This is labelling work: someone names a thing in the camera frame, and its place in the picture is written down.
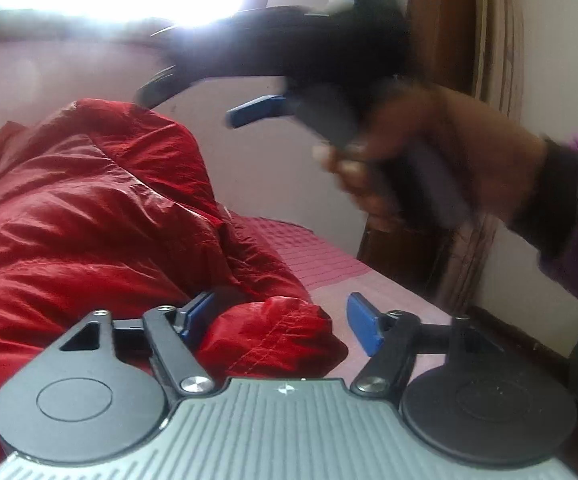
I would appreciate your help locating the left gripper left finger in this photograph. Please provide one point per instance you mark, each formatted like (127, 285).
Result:
(106, 385)

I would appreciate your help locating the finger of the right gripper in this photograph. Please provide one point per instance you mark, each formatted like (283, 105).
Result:
(255, 110)

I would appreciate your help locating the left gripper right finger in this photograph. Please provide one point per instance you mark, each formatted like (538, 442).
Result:
(460, 392)

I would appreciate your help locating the red puffer jacket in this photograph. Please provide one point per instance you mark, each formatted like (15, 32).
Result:
(105, 205)

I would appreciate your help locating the purple sleeved right forearm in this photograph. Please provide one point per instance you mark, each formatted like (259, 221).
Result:
(548, 221)

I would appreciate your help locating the person's right hand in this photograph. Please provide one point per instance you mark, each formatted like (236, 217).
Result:
(494, 160)

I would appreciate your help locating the brown wooden door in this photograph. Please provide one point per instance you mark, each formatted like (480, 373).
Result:
(495, 87)

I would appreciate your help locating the pink checked bed sheet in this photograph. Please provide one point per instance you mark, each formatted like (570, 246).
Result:
(330, 275)

